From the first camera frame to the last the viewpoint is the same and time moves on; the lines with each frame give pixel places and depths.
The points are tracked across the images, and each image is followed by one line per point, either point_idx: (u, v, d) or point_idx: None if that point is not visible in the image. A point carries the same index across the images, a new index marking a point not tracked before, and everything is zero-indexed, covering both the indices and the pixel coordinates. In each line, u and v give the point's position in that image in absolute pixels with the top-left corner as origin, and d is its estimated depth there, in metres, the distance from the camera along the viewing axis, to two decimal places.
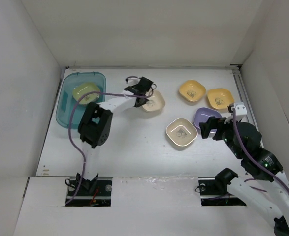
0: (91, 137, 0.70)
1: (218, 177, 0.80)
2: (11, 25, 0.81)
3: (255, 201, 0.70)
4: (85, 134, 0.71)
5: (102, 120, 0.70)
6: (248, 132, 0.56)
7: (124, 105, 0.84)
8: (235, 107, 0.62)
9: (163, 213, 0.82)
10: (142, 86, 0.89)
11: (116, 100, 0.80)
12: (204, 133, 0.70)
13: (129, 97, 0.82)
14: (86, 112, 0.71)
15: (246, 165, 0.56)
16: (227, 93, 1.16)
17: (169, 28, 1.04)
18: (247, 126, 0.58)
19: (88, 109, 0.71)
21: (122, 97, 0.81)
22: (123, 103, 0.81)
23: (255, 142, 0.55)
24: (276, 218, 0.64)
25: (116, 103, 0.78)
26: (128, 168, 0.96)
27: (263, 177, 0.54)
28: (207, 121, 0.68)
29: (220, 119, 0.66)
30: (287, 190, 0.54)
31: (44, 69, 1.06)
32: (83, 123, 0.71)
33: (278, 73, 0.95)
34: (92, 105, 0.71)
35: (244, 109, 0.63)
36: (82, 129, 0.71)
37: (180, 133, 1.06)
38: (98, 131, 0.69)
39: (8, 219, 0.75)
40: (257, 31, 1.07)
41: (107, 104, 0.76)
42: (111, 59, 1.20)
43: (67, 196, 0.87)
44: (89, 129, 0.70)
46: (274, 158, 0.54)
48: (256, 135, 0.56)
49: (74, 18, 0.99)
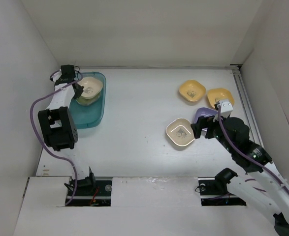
0: (66, 138, 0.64)
1: (218, 177, 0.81)
2: (11, 24, 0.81)
3: (254, 197, 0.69)
4: (58, 142, 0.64)
5: (63, 117, 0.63)
6: (236, 125, 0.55)
7: (70, 96, 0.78)
8: (220, 105, 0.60)
9: (163, 214, 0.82)
10: (68, 72, 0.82)
11: (59, 97, 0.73)
12: (197, 134, 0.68)
13: (66, 86, 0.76)
14: (43, 123, 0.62)
15: (237, 158, 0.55)
16: (227, 93, 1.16)
17: (169, 28, 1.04)
18: (235, 120, 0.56)
19: (42, 119, 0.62)
21: (61, 91, 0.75)
22: (67, 95, 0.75)
23: (243, 135, 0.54)
24: (275, 214, 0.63)
25: (62, 98, 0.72)
26: (127, 168, 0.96)
27: (253, 169, 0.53)
28: (197, 121, 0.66)
29: (209, 118, 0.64)
30: (277, 179, 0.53)
31: (43, 69, 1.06)
32: (48, 134, 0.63)
33: (278, 73, 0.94)
34: (43, 113, 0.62)
35: (230, 105, 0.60)
36: (50, 140, 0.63)
37: (180, 133, 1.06)
38: (68, 130, 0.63)
39: (8, 218, 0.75)
40: (257, 30, 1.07)
41: (54, 104, 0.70)
42: (111, 59, 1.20)
43: (67, 196, 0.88)
44: (58, 134, 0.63)
46: (263, 149, 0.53)
48: (244, 128, 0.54)
49: (73, 18, 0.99)
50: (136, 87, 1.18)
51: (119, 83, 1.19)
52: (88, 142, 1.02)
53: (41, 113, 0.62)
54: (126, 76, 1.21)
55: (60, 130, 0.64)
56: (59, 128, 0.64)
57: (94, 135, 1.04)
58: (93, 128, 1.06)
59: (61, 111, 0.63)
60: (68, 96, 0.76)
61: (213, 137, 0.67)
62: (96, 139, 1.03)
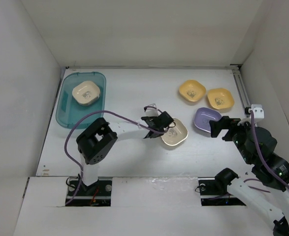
0: (85, 153, 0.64)
1: (218, 177, 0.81)
2: (11, 25, 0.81)
3: (256, 202, 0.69)
4: (81, 147, 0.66)
5: (103, 138, 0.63)
6: (263, 138, 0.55)
7: (137, 133, 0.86)
8: (252, 110, 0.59)
9: (163, 214, 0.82)
10: (161, 120, 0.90)
11: (127, 127, 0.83)
12: (214, 132, 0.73)
13: (141, 127, 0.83)
14: (93, 125, 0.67)
15: (259, 171, 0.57)
16: (227, 93, 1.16)
17: (170, 28, 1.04)
18: (263, 132, 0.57)
19: (95, 122, 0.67)
21: (136, 125, 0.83)
22: (132, 131, 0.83)
23: (270, 149, 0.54)
24: (275, 220, 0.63)
25: (126, 129, 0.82)
26: (127, 169, 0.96)
27: (275, 186, 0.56)
28: (220, 121, 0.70)
29: (234, 120, 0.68)
30: None
31: (43, 69, 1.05)
32: (84, 135, 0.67)
33: (279, 73, 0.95)
34: (99, 120, 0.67)
35: (262, 112, 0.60)
36: (81, 139, 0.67)
37: (171, 133, 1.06)
38: (94, 148, 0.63)
39: (8, 219, 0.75)
40: (257, 31, 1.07)
41: (115, 126, 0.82)
42: (111, 59, 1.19)
43: (67, 196, 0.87)
44: (87, 143, 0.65)
46: (288, 165, 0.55)
48: (271, 141, 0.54)
49: (74, 18, 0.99)
50: (137, 87, 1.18)
51: (119, 83, 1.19)
52: None
53: (100, 118, 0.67)
54: (126, 76, 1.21)
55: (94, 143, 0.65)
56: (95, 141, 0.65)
57: None
58: None
59: (106, 135, 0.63)
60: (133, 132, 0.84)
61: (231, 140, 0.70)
62: None
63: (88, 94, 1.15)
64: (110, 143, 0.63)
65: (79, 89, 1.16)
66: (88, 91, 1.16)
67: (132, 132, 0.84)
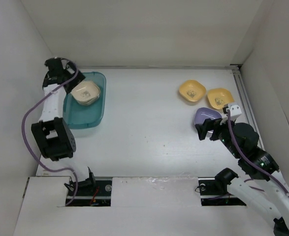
0: (63, 150, 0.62)
1: (218, 177, 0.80)
2: (11, 25, 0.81)
3: (256, 200, 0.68)
4: (55, 154, 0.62)
5: (58, 128, 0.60)
6: (245, 132, 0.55)
7: (63, 96, 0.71)
8: (229, 109, 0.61)
9: (163, 213, 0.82)
10: (55, 69, 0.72)
11: (51, 103, 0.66)
12: (202, 135, 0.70)
13: (57, 88, 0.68)
14: (38, 137, 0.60)
15: (243, 165, 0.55)
16: (227, 93, 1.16)
17: (169, 28, 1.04)
18: (246, 126, 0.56)
19: (36, 134, 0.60)
21: (51, 96, 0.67)
22: (59, 96, 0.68)
23: (252, 142, 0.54)
24: (275, 218, 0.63)
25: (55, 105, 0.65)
26: (127, 169, 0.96)
27: (259, 177, 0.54)
28: (204, 123, 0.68)
29: (216, 121, 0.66)
30: (283, 189, 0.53)
31: (43, 69, 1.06)
32: (45, 148, 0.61)
33: (279, 73, 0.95)
34: (37, 128, 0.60)
35: (239, 109, 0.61)
36: (48, 153, 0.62)
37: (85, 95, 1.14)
38: (65, 140, 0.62)
39: (8, 218, 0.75)
40: (257, 31, 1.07)
41: (48, 114, 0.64)
42: (111, 59, 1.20)
43: (67, 196, 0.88)
44: (55, 146, 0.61)
46: (270, 157, 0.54)
48: (254, 135, 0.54)
49: (74, 18, 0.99)
50: (137, 87, 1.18)
51: (119, 83, 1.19)
52: (89, 142, 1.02)
53: (35, 127, 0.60)
54: (126, 76, 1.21)
55: (58, 141, 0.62)
56: (56, 140, 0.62)
57: (94, 135, 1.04)
58: (93, 128, 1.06)
59: (56, 123, 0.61)
60: (61, 98, 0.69)
61: (218, 139, 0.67)
62: (97, 139, 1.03)
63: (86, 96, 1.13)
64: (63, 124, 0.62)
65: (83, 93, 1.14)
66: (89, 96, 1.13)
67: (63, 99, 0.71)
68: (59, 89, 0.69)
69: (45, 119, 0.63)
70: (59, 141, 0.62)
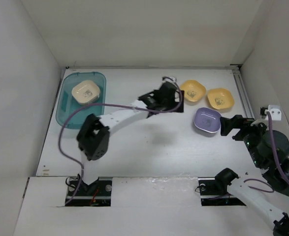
0: (86, 150, 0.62)
1: (218, 177, 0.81)
2: (11, 25, 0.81)
3: (256, 202, 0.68)
4: (81, 145, 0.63)
5: (98, 135, 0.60)
6: (281, 144, 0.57)
7: (138, 118, 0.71)
8: (269, 111, 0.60)
9: (163, 214, 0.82)
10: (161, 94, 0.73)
11: (121, 115, 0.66)
12: (225, 131, 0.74)
13: (139, 109, 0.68)
14: (84, 124, 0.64)
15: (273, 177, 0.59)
16: (227, 93, 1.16)
17: (170, 28, 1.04)
18: (279, 137, 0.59)
19: (85, 121, 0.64)
21: (130, 109, 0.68)
22: (130, 117, 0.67)
23: (286, 155, 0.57)
24: (275, 220, 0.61)
25: (120, 120, 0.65)
26: (127, 170, 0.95)
27: None
28: (232, 119, 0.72)
29: (246, 120, 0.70)
30: None
31: (43, 69, 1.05)
32: (80, 135, 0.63)
33: (279, 73, 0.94)
34: (90, 118, 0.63)
35: (279, 114, 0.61)
36: (79, 139, 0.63)
37: (87, 94, 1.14)
38: (93, 148, 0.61)
39: (8, 219, 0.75)
40: (257, 31, 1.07)
41: (108, 119, 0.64)
42: (111, 59, 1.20)
43: (67, 196, 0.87)
44: (86, 143, 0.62)
46: None
48: (288, 147, 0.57)
49: (74, 18, 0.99)
50: (137, 87, 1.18)
51: (119, 83, 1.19)
52: None
53: (89, 116, 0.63)
54: (126, 76, 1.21)
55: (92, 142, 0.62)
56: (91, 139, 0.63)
57: None
58: None
59: (99, 134, 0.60)
60: (133, 118, 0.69)
61: (241, 139, 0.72)
62: None
63: (86, 95, 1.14)
64: (106, 137, 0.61)
65: (83, 92, 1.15)
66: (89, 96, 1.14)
67: (135, 118, 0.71)
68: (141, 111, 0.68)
69: (103, 120, 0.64)
70: (91, 144, 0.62)
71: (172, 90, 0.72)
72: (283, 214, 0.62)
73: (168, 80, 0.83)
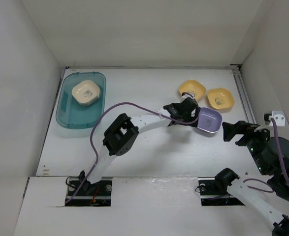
0: (112, 145, 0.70)
1: (218, 177, 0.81)
2: (11, 25, 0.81)
3: (256, 204, 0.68)
4: (109, 140, 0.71)
5: (127, 134, 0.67)
6: (285, 150, 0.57)
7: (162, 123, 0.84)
8: (273, 117, 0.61)
9: (163, 213, 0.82)
10: (184, 107, 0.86)
11: (148, 118, 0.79)
12: (228, 136, 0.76)
13: (164, 116, 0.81)
14: (116, 121, 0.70)
15: None
16: (227, 93, 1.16)
17: (170, 28, 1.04)
18: (285, 145, 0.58)
19: (118, 118, 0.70)
21: (157, 115, 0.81)
22: (154, 122, 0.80)
23: None
24: (275, 222, 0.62)
25: (147, 122, 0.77)
26: (127, 170, 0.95)
27: None
28: (236, 125, 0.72)
29: (250, 126, 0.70)
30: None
31: (43, 69, 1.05)
32: (110, 130, 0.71)
33: (279, 73, 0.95)
34: (121, 117, 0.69)
35: (283, 120, 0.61)
36: (108, 134, 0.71)
37: (87, 94, 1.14)
38: (120, 144, 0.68)
39: (8, 218, 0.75)
40: (257, 31, 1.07)
41: (138, 121, 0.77)
42: (111, 59, 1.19)
43: (67, 196, 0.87)
44: (114, 139, 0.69)
46: None
48: None
49: (74, 17, 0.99)
50: (136, 87, 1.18)
51: (119, 83, 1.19)
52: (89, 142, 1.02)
53: (121, 115, 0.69)
54: (126, 76, 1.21)
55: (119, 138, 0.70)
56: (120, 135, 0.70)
57: (94, 135, 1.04)
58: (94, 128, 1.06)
59: (128, 133, 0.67)
60: (158, 123, 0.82)
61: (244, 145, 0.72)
62: (98, 139, 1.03)
63: (87, 95, 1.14)
64: (133, 136, 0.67)
65: (84, 92, 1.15)
66: (89, 96, 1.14)
67: (159, 124, 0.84)
68: (165, 118, 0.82)
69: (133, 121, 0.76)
70: (118, 140, 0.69)
71: (193, 106, 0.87)
72: (283, 216, 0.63)
73: (188, 95, 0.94)
